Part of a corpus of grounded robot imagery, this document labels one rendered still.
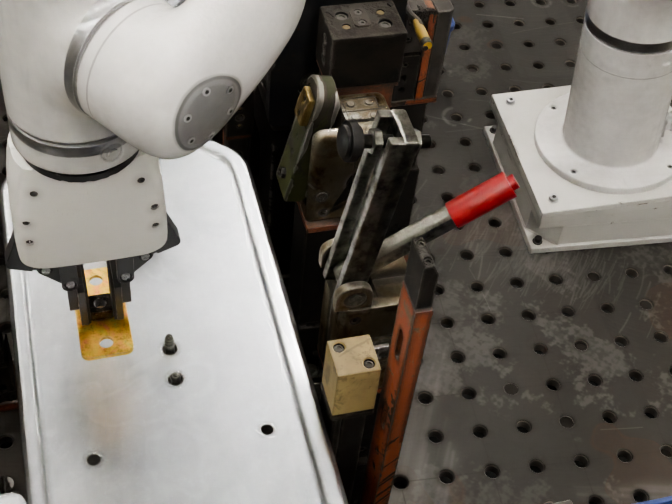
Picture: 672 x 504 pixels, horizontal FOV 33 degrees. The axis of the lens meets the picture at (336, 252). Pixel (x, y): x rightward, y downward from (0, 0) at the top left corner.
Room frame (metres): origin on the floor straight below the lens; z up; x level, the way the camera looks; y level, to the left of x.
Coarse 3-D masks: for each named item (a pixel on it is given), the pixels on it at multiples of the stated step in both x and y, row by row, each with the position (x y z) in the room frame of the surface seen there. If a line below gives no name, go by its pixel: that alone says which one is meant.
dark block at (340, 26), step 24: (336, 24) 0.82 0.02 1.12; (360, 24) 0.82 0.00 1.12; (384, 24) 0.83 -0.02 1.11; (336, 48) 0.80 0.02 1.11; (360, 48) 0.81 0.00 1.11; (384, 48) 0.81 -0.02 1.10; (336, 72) 0.80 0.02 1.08; (360, 72) 0.81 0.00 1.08; (384, 72) 0.82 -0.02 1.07; (384, 96) 0.82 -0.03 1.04
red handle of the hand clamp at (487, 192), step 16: (496, 176) 0.62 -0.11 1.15; (512, 176) 0.62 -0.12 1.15; (464, 192) 0.62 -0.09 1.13; (480, 192) 0.61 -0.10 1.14; (496, 192) 0.61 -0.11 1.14; (512, 192) 0.61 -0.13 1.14; (448, 208) 0.60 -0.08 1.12; (464, 208) 0.60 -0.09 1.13; (480, 208) 0.60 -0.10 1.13; (416, 224) 0.60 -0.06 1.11; (432, 224) 0.60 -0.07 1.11; (448, 224) 0.60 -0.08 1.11; (464, 224) 0.60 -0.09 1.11; (384, 240) 0.60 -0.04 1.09; (400, 240) 0.59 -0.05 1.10; (384, 256) 0.58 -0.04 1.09; (400, 256) 0.59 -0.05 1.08; (336, 272) 0.58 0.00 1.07
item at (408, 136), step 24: (384, 120) 0.60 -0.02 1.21; (408, 120) 0.60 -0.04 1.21; (360, 144) 0.57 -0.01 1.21; (384, 144) 0.58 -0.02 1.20; (408, 144) 0.57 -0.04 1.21; (360, 168) 0.59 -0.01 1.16; (384, 168) 0.57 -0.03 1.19; (408, 168) 0.57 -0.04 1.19; (360, 192) 0.59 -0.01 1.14; (384, 192) 0.57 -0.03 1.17; (360, 216) 0.59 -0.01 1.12; (384, 216) 0.57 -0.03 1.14; (336, 240) 0.59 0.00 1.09; (360, 240) 0.56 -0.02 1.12; (336, 264) 0.59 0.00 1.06; (360, 264) 0.56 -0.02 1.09; (336, 288) 0.56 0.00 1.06
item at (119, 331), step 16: (96, 272) 0.55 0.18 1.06; (96, 288) 0.54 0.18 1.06; (96, 304) 0.52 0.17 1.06; (80, 320) 0.51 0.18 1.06; (96, 320) 0.51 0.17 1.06; (112, 320) 0.51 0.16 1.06; (128, 320) 0.51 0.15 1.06; (80, 336) 0.49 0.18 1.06; (96, 336) 0.49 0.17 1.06; (112, 336) 0.49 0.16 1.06; (128, 336) 0.50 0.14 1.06; (96, 352) 0.48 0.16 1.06; (112, 352) 0.48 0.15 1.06; (128, 352) 0.48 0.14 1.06
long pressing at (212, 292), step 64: (0, 192) 0.68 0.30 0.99; (192, 192) 0.71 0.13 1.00; (256, 192) 0.72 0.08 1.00; (192, 256) 0.63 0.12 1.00; (256, 256) 0.64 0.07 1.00; (64, 320) 0.55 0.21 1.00; (192, 320) 0.56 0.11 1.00; (256, 320) 0.57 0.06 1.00; (64, 384) 0.49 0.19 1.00; (128, 384) 0.49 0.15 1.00; (192, 384) 0.50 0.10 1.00; (256, 384) 0.51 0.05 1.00; (64, 448) 0.43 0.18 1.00; (128, 448) 0.44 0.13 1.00; (192, 448) 0.44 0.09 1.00; (256, 448) 0.45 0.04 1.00; (320, 448) 0.46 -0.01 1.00
